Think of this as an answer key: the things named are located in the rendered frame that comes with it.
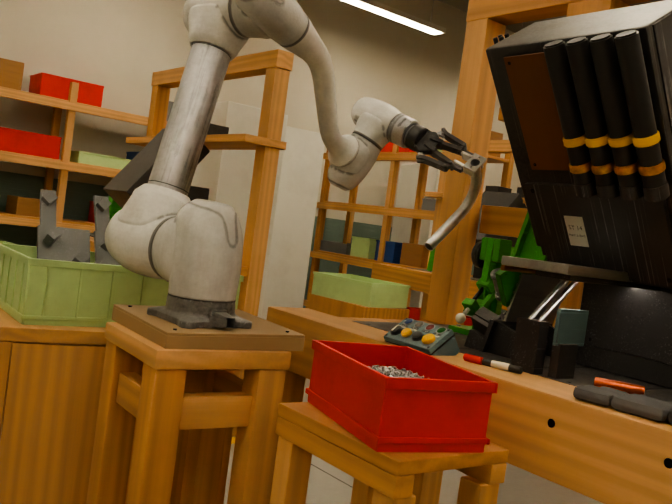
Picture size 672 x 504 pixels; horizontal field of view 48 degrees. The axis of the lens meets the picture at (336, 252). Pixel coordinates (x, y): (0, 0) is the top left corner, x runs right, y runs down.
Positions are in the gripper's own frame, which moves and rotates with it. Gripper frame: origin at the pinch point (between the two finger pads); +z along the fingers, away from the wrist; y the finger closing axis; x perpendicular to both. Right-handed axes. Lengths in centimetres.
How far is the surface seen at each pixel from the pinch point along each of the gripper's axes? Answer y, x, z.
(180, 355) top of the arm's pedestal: -94, -36, -1
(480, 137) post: 22.2, 18.4, -13.1
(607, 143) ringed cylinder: -18, -55, 48
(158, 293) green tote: -81, 2, -47
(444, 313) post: -24, 46, 5
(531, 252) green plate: -25.0, -19.0, 37.0
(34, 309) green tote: -107, -17, -56
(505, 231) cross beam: 4.2, 31.6, 8.5
